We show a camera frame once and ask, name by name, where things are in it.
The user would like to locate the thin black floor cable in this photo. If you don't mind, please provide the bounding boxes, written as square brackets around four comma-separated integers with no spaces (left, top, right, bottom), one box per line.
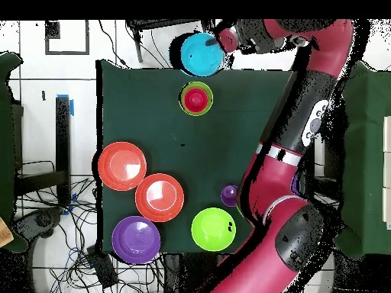
[98,19,130,69]

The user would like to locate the large purple plastic bowl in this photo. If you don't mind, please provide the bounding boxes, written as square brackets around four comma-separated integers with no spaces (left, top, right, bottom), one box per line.
[291,173,302,196]
[111,215,161,265]

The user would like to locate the black square floor frame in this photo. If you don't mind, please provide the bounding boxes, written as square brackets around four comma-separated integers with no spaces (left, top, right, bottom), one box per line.
[44,20,90,56]

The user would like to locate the white box stack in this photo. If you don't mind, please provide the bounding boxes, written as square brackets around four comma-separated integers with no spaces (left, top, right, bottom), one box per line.
[383,115,391,230]

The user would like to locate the large green plastic bowl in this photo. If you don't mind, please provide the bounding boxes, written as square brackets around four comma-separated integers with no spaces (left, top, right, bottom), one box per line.
[191,207,237,252]

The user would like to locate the small blue plastic bowl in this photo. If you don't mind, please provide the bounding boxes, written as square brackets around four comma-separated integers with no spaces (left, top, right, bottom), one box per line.
[179,32,226,77]

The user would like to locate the dark green side table cloth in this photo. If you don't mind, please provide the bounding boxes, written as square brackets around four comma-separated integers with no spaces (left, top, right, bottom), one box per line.
[331,60,391,260]
[0,51,29,253]

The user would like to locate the red plastic cup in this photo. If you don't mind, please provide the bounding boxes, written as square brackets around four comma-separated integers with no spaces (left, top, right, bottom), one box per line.
[183,87,209,113]

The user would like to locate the black metal beam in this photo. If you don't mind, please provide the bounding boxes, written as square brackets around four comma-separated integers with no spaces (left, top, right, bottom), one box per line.
[55,95,72,205]
[15,169,66,196]

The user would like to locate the dark grey machine base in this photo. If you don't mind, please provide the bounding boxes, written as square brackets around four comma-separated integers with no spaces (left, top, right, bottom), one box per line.
[12,207,64,243]

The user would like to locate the black power strip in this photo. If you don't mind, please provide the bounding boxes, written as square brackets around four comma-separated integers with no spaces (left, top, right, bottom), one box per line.
[86,244,119,289]

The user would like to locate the large orange plastic bowl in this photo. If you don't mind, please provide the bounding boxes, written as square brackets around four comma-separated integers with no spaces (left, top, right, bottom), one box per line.
[97,141,147,192]
[134,172,185,223]

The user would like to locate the purple plastic cup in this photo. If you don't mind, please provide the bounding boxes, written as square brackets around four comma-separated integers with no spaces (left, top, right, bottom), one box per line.
[220,184,240,208]

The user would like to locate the small green plastic bowl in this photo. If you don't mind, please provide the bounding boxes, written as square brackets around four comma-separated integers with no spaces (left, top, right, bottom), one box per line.
[179,81,214,117]

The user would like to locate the tangle of black cables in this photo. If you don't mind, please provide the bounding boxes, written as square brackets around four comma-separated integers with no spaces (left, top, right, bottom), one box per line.
[15,159,166,293]

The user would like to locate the tan wooden board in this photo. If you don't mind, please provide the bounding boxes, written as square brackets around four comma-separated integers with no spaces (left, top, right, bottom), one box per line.
[0,217,14,248]

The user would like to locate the black metal frame stand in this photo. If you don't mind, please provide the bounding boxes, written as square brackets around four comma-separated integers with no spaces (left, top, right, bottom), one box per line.
[125,19,215,64]

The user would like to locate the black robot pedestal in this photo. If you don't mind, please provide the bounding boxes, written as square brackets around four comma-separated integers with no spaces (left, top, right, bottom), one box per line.
[163,253,228,293]

